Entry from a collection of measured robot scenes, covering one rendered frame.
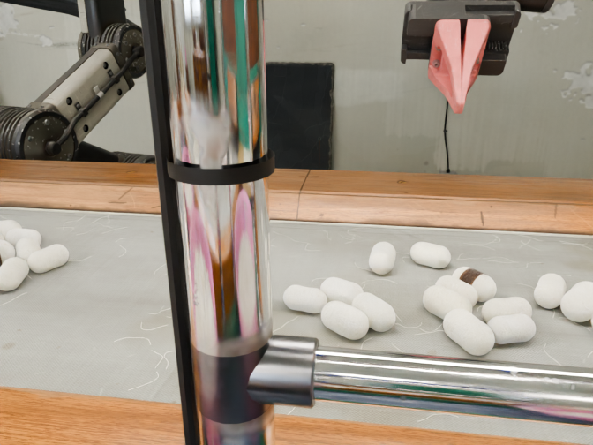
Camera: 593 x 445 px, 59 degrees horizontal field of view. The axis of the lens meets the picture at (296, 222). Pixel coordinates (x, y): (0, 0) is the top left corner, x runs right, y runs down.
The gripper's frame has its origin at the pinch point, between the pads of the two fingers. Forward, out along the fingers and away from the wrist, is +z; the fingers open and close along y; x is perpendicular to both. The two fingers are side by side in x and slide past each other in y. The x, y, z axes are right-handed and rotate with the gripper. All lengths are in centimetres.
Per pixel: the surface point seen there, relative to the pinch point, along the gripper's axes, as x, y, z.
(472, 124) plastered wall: 147, 33, -123
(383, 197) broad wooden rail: 9.8, -6.0, 4.1
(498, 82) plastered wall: 132, 41, -133
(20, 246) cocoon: 0.4, -35.6, 16.8
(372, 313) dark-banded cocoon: -3.4, -6.5, 21.4
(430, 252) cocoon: 3.1, -2.1, 13.5
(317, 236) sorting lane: 8.0, -12.0, 10.0
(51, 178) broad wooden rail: 10.3, -43.1, 3.6
